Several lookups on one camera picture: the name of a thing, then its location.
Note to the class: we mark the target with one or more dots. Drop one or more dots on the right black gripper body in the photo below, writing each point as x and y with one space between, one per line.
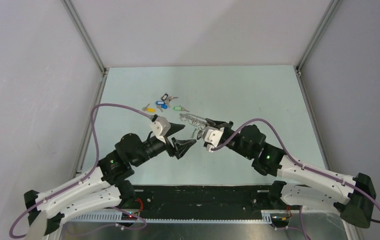
227 129

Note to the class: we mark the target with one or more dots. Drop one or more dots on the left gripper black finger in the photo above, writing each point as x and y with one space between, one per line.
174 128
181 147

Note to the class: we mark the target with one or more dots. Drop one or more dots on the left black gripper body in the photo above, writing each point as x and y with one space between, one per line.
159 146

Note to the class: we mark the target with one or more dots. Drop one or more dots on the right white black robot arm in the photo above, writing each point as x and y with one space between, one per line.
351 197

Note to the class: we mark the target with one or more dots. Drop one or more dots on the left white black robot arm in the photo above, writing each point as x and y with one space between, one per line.
106 185

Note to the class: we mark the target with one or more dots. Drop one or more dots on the blue tagged key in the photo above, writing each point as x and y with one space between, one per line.
162 107
160 102

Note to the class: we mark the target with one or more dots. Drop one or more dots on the yellow tagged key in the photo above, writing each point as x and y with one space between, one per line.
148 109

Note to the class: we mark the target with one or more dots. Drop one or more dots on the black tagged key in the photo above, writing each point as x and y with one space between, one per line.
167 97

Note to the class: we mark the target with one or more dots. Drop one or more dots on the left controller board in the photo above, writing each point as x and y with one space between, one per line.
128 217

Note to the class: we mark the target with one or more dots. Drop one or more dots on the controller board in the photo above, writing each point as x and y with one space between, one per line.
280 222
128 217

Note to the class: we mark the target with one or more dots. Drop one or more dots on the right controller board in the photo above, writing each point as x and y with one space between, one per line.
280 222

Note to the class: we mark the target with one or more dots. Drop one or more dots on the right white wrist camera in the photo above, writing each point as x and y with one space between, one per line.
212 136

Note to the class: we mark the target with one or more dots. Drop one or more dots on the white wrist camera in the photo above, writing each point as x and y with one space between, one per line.
160 127
212 136

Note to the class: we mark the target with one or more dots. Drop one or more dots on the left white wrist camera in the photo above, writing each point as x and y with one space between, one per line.
160 127

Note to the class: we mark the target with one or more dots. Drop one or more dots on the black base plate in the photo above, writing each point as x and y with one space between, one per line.
205 200

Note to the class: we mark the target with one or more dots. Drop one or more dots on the metal cable duct rail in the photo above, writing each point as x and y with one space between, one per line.
115 217

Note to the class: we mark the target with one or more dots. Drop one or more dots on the left aluminium frame post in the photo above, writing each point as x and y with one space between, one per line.
85 37

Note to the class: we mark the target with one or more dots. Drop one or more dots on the aluminium frame post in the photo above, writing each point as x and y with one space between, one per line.
85 37
320 30

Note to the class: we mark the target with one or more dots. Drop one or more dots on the right aluminium frame post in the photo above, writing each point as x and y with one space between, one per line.
320 30

